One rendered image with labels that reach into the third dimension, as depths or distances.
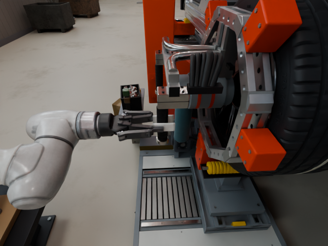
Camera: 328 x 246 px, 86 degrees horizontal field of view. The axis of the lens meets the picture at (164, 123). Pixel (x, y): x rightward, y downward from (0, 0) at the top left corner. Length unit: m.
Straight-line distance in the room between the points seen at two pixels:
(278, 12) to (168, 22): 0.68
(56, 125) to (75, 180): 1.03
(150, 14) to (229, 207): 1.10
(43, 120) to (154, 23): 0.72
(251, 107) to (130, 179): 1.14
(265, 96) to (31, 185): 0.57
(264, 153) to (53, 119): 0.56
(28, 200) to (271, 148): 0.56
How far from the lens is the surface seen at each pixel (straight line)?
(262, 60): 0.52
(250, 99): 0.47
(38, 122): 0.63
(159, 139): 0.61
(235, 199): 1.16
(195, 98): 0.66
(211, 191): 1.15
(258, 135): 0.51
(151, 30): 1.07
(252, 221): 1.20
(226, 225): 1.17
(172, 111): 1.60
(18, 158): 0.53
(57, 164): 0.53
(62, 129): 0.58
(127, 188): 1.41
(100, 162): 1.61
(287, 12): 0.49
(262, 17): 0.47
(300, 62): 0.50
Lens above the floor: 1.19
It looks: 39 degrees down
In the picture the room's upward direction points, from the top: straight up
